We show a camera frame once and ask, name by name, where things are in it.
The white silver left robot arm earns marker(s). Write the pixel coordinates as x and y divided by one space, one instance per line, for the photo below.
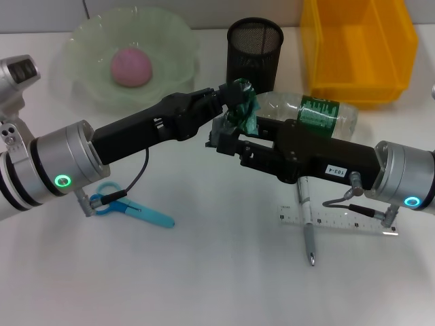
51 163

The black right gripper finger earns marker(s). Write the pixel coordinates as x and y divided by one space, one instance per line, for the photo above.
270 124
255 153

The green plastic wrapper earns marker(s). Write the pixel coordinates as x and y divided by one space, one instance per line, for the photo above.
248 112

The silver pen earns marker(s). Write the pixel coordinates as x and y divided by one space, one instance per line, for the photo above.
307 210

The pink peach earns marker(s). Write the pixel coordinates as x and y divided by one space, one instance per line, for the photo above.
130 66

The translucent green fruit plate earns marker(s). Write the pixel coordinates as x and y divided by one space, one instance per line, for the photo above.
163 51

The clear bottle green label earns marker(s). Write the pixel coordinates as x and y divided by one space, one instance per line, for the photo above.
319 112

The clear plastic ruler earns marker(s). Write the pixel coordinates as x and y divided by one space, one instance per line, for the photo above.
340 220

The black mesh pen holder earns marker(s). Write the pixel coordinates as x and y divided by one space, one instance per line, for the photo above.
253 57

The yellow plastic bin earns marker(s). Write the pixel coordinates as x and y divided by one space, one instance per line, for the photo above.
360 44

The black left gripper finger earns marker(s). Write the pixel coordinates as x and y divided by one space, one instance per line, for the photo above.
221 93
214 110

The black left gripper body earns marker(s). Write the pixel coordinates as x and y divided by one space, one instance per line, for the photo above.
142 129

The blue scissors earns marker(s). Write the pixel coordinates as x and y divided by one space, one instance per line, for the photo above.
153 217

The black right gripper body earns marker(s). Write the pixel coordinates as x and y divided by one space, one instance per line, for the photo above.
323 156

